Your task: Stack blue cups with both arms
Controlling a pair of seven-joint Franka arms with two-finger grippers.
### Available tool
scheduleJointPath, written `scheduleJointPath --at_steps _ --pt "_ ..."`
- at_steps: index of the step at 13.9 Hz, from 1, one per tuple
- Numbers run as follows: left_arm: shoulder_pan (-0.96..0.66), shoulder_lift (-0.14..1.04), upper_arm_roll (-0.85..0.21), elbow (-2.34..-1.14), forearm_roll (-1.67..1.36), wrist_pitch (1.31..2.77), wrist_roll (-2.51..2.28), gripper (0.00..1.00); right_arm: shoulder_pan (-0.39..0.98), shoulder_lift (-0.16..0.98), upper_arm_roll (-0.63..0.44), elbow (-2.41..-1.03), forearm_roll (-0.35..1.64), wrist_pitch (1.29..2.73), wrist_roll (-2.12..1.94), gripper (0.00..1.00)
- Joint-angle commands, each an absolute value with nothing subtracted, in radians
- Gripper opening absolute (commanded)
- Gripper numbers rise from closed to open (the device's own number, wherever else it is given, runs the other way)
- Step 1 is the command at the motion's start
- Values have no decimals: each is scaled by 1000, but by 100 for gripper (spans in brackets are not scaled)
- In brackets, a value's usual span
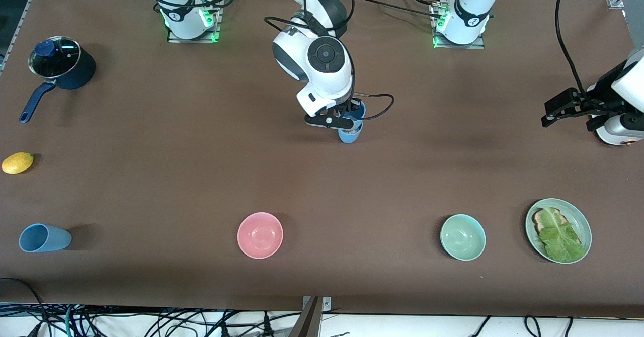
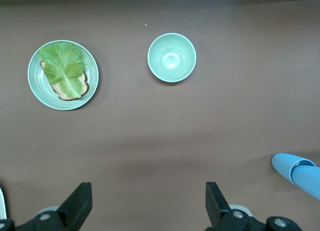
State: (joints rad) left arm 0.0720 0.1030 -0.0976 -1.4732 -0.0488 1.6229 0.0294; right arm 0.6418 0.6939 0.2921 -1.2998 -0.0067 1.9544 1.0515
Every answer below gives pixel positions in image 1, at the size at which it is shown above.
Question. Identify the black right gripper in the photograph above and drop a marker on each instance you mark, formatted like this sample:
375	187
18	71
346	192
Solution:
350	108

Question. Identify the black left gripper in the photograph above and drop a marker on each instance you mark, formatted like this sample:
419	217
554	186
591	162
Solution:
601	94

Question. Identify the blue plastic cup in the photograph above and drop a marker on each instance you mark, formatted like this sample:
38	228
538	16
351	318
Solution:
50	239
361	109
349	138

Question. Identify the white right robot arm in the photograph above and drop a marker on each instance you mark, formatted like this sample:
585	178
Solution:
329	83

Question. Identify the white toaster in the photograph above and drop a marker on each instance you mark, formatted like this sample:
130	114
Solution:
621	141

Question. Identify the pale green plate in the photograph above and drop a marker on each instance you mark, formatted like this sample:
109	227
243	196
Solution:
581	221

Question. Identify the toast bread slice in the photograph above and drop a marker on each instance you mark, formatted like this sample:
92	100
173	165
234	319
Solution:
539	221

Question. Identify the green lettuce leaf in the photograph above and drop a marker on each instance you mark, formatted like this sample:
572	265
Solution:
561	239

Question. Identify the pink bowl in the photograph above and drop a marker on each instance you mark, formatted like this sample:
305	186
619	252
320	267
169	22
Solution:
260	235

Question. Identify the pale green bowl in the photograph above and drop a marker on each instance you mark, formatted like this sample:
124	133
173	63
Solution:
463	237

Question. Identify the dark blue saucepan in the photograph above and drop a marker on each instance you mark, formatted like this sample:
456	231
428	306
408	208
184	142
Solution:
83	73

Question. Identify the glass lid with blue knob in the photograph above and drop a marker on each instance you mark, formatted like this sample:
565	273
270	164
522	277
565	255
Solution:
63	58

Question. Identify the yellow lemon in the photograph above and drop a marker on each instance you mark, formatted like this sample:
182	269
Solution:
17	163

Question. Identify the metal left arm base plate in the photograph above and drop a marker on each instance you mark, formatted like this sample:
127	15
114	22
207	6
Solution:
458	46

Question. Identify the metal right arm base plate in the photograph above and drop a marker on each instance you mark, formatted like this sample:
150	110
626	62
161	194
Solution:
196	39

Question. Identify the grey metal bracket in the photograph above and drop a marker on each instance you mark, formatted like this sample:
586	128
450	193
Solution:
327	304

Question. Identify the dark mount bar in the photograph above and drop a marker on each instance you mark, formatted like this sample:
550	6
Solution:
308	324

